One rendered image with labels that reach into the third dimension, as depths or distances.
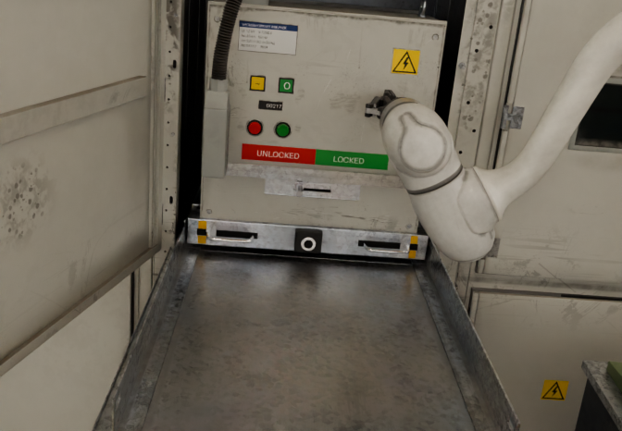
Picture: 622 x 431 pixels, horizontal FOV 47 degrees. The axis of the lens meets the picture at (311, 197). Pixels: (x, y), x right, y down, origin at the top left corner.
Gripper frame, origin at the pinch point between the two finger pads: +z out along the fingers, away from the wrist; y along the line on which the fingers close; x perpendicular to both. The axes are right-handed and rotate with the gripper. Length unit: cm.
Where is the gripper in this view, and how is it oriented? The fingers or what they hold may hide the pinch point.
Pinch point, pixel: (389, 99)
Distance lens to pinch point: 150.5
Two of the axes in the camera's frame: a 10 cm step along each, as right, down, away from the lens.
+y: 10.0, 0.7, 0.5
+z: -0.2, -3.2, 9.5
